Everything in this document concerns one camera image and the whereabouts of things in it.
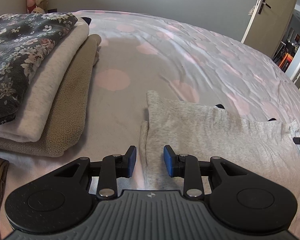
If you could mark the orange chair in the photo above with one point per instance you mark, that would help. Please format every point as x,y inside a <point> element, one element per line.
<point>287,60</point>

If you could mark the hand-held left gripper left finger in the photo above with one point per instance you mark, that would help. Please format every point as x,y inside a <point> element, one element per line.
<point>132,161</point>

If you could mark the grey shirt with black trim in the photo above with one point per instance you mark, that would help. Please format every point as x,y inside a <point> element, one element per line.
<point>202,130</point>

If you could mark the dark wall socket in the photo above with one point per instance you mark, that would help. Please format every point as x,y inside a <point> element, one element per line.
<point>52,10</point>

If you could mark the light grey folded sweatshirt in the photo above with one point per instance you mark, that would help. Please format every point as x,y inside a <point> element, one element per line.
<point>52,80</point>

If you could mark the cream door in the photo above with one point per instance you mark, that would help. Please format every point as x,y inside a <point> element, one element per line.
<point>272,17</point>

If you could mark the pink-dotted grey duvet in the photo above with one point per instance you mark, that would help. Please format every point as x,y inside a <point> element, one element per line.
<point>190,55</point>

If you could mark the white lace door ornament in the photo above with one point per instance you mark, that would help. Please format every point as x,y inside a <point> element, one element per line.
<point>251,10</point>

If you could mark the dark floral folded garment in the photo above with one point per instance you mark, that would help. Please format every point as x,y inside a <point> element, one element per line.
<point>20,55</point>

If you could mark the black cloth corner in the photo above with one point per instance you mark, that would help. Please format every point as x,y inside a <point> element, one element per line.
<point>86,20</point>

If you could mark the beige folded fleece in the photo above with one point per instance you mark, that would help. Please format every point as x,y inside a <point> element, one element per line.
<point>70,110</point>

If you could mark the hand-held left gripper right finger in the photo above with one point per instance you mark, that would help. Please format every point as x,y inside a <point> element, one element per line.
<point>168,161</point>

